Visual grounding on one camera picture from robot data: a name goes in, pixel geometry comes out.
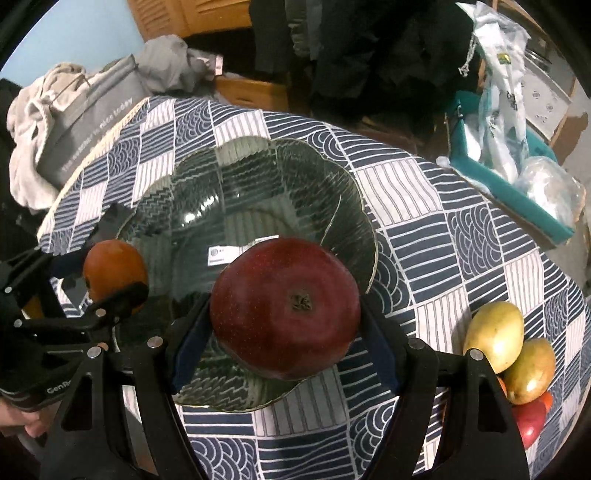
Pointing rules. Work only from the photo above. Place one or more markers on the pale yellow mango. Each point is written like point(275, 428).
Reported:
point(494, 332)

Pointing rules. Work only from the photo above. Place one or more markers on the brownish orange round fruit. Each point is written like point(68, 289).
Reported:
point(113, 267)

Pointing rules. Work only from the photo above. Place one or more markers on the person's left hand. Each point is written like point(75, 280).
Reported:
point(27, 422)

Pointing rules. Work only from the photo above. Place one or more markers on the teal cardboard box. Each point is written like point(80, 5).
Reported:
point(498, 184)

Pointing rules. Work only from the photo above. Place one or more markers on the clear plastic bag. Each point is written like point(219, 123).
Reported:
point(549, 184)

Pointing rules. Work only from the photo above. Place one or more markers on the white printed rice bag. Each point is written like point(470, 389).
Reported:
point(501, 92)

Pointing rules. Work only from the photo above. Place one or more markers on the small red apple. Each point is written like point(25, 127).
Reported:
point(528, 422)

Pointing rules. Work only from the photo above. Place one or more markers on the fluted grey glass bowl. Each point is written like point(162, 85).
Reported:
point(231, 198)

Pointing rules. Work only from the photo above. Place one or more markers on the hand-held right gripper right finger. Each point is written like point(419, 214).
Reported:
point(381, 348)

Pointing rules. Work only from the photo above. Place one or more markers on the navy white patterned tablecloth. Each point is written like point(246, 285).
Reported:
point(415, 207)

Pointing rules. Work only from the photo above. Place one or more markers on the wooden cabinet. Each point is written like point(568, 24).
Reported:
point(203, 14)

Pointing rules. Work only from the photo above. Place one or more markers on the yellow orange mango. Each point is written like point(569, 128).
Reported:
point(531, 369)

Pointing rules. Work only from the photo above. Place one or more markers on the small bright orange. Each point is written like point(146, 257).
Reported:
point(547, 399)

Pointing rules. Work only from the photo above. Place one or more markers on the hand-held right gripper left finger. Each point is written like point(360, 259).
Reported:
point(189, 344)

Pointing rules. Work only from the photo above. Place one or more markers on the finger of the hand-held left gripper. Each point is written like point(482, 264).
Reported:
point(69, 265)
point(124, 297)

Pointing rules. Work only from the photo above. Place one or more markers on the large dark red apple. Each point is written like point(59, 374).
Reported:
point(286, 309)

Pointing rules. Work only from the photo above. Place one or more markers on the dark clothing pile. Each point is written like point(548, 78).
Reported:
point(369, 55)

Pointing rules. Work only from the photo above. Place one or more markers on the grey crumpled cloth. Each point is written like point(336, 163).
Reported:
point(166, 60)

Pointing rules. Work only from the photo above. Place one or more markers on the grey fabric storage bag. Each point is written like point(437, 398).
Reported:
point(92, 120)

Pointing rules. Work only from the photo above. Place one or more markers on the white patterned cabinet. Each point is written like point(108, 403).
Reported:
point(545, 101)

